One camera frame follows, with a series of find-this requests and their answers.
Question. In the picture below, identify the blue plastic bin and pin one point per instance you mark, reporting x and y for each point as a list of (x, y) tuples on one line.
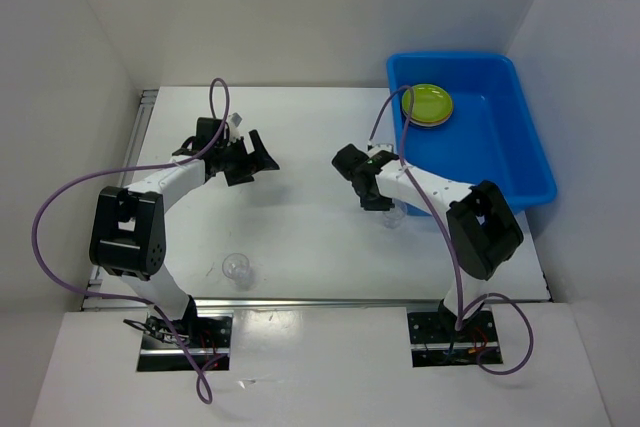
[(490, 134)]

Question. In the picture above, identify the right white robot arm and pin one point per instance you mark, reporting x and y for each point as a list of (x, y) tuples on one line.
[(479, 227)]

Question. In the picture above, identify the green plate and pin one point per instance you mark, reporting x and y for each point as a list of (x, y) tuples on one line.
[(427, 101)]

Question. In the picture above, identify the clear cup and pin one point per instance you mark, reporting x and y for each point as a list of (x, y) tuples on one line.
[(237, 268), (395, 216)]

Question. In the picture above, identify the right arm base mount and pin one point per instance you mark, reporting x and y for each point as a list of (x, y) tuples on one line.
[(432, 345)]

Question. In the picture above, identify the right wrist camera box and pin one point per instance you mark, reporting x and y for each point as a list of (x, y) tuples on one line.
[(374, 149)]

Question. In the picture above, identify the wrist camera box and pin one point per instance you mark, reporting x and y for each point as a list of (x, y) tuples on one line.
[(234, 120), (374, 149)]

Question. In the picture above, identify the orange plate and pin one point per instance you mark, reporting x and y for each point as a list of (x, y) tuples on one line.
[(429, 122)]

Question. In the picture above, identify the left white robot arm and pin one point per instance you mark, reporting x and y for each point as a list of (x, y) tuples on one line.
[(129, 235)]

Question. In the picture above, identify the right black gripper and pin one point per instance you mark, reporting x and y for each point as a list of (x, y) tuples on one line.
[(382, 204)]

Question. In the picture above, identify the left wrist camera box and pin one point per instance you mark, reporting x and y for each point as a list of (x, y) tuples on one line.
[(234, 120)]

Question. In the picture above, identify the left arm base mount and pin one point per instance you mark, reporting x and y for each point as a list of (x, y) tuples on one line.
[(160, 352)]

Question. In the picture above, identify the aluminium table frame rail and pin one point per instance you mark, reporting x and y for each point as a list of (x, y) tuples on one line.
[(301, 227)]

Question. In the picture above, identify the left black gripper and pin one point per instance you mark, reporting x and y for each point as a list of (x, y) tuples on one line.
[(249, 163)]

